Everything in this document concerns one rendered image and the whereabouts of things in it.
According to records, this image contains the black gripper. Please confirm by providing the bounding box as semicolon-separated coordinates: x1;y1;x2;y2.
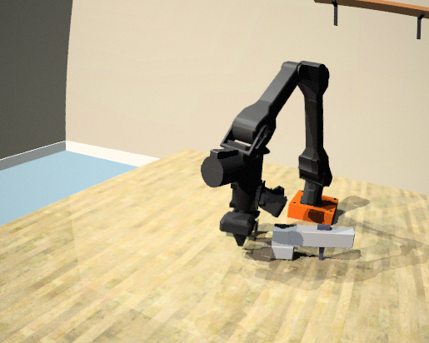
219;179;262;247

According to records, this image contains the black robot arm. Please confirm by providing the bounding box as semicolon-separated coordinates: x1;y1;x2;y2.
201;61;332;217

